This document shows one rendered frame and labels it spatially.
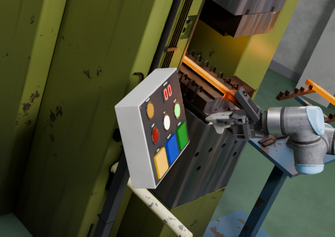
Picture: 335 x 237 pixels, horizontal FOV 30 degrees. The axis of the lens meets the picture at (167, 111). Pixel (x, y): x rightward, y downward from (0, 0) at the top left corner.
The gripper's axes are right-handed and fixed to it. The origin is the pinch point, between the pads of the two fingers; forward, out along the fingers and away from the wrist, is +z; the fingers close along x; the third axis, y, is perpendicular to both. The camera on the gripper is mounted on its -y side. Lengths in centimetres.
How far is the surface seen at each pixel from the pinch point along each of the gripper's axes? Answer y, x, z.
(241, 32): -17.4, 38.4, -3.6
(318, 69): 90, 303, 15
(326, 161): 63, 91, -21
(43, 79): -6, 30, 81
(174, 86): -10.7, 1.6, 11.0
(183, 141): 8.5, -1.2, 10.3
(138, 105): -15.6, -26.3, 11.3
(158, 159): 4.5, -22.3, 10.3
